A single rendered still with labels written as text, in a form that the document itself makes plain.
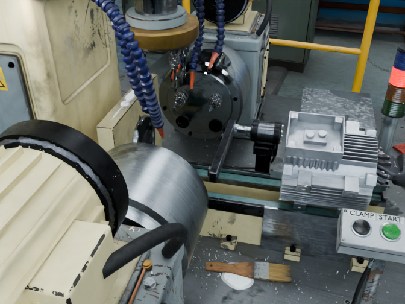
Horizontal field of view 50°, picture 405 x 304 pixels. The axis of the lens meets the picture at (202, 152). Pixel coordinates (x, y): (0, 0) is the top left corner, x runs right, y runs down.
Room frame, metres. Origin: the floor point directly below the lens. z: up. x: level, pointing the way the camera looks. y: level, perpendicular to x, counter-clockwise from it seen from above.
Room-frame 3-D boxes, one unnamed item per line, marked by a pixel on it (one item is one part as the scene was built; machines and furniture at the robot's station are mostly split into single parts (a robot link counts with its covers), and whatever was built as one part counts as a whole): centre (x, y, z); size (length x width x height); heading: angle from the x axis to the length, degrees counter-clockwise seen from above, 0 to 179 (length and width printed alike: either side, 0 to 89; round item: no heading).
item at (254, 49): (1.50, -0.08, 0.99); 0.35 x 0.31 x 0.37; 166
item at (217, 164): (0.92, -0.05, 1.01); 0.26 x 0.04 x 0.03; 166
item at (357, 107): (1.34, -0.46, 0.86); 0.27 x 0.24 x 0.12; 166
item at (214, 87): (1.24, -0.02, 1.04); 0.41 x 0.25 x 0.25; 166
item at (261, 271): (0.71, -0.11, 0.80); 0.21 x 0.05 x 0.01; 83
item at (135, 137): (0.94, 0.15, 1.02); 0.15 x 0.02 x 0.15; 166
